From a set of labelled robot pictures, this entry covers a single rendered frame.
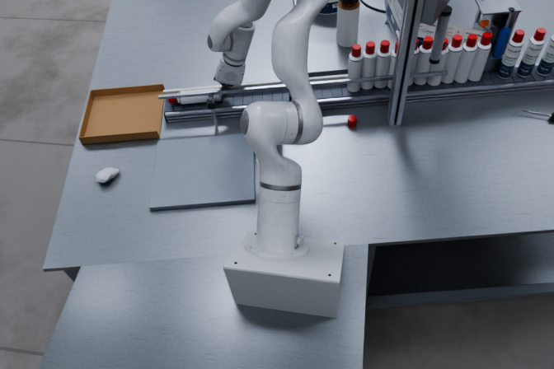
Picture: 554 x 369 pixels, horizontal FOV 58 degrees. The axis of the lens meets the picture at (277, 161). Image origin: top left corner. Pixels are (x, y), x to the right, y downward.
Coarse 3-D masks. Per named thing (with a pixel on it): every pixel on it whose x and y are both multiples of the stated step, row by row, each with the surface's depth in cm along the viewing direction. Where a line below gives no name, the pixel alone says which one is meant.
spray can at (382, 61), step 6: (384, 42) 179; (384, 48) 179; (378, 54) 182; (384, 54) 181; (390, 54) 182; (378, 60) 184; (384, 60) 182; (378, 66) 185; (384, 66) 185; (378, 72) 188; (384, 72) 187; (378, 84) 192; (384, 84) 192
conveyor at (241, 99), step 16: (480, 80) 193; (496, 80) 193; (512, 80) 192; (528, 80) 191; (544, 80) 191; (224, 96) 197; (240, 96) 196; (256, 96) 196; (272, 96) 196; (288, 96) 195; (320, 96) 193; (336, 96) 193
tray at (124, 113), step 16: (96, 96) 209; (112, 96) 208; (128, 96) 207; (144, 96) 207; (96, 112) 203; (112, 112) 202; (128, 112) 202; (144, 112) 201; (160, 112) 201; (80, 128) 193; (96, 128) 197; (112, 128) 197; (128, 128) 196; (144, 128) 196; (160, 128) 195
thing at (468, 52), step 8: (472, 40) 177; (464, 48) 181; (472, 48) 180; (464, 56) 183; (472, 56) 182; (464, 64) 185; (456, 72) 191; (464, 72) 188; (456, 80) 192; (464, 80) 191
